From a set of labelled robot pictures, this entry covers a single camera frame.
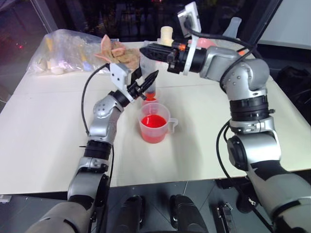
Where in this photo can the beige pink plush toy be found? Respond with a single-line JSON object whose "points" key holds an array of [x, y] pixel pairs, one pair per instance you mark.
{"points": [[121, 55]]}

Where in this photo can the small white object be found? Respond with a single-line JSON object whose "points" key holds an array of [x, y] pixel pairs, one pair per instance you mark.
{"points": [[4, 198]]}

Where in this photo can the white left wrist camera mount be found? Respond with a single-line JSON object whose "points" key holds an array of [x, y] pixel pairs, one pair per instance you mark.
{"points": [[117, 74]]}

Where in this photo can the large clear syringe cream plunger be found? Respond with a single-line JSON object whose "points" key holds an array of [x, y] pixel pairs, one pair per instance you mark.
{"points": [[166, 36]]}

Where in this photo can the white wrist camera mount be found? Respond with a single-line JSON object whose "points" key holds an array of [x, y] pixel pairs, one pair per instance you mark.
{"points": [[117, 74], [195, 11]]}

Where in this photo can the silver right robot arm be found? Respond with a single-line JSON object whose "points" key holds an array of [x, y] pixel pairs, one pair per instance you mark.
{"points": [[243, 72]]}

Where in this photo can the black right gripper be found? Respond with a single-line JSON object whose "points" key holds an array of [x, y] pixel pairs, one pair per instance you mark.
{"points": [[177, 59]]}

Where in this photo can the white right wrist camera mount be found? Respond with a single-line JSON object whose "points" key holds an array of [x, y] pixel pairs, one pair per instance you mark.
{"points": [[195, 11]]}

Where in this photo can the pink rounded object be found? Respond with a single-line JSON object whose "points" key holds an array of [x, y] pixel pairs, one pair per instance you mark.
{"points": [[206, 43]]}

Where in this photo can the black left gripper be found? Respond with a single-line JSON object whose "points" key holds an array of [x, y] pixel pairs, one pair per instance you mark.
{"points": [[137, 91]]}

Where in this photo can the small orange object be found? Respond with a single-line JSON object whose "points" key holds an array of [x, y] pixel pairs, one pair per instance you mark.
{"points": [[241, 52]]}

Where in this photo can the black metal bracket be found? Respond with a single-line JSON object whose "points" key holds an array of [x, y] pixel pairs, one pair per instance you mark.
{"points": [[224, 214]]}

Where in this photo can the clear plastic bag of items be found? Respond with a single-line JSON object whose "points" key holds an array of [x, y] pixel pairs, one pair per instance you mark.
{"points": [[65, 48]]}

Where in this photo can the dark rounded shape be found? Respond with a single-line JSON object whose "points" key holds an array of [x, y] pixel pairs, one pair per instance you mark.
{"points": [[185, 213], [131, 213]]}

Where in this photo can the small clear cup red liquid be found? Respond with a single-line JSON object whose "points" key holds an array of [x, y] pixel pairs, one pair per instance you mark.
{"points": [[156, 99]]}

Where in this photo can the black bag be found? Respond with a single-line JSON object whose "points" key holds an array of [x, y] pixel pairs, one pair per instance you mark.
{"points": [[296, 80]]}

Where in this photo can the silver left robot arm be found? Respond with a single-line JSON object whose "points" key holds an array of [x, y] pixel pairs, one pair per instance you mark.
{"points": [[102, 121]]}

